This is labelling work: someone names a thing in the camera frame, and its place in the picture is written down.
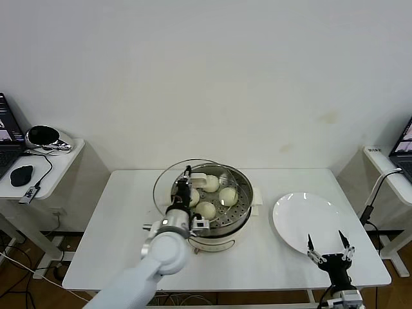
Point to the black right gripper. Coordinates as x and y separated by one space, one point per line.
336 264

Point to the grey laptop with image windows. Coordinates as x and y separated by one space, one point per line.
404 154

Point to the white main table frame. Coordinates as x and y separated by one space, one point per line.
241 304

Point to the black computer mouse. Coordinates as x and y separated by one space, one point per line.
21 175

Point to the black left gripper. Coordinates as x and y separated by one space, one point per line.
183 196

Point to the black laptop with dark screen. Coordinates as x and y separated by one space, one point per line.
9 154

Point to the round white plate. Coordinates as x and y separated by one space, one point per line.
310 219

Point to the round glass pot lid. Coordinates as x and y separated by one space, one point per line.
201 177

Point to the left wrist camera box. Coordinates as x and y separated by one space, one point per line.
200 224

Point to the black power adapter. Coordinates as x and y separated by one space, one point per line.
367 215

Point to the white side table with label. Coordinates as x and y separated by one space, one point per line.
402 190

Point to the grey usb hub adapter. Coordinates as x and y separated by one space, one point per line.
29 194

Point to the white side table with mouse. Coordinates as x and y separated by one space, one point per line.
64 167

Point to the white wall socket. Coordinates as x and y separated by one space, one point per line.
58 212

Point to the silver chrome headset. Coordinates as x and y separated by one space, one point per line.
41 135

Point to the white steamed baozi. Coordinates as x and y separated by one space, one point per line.
194 199
212 185
206 210
228 197

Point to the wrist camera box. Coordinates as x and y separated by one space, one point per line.
200 224
349 297

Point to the perforated steel steamer basket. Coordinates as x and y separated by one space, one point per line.
236 215

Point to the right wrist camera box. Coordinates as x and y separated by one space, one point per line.
349 297

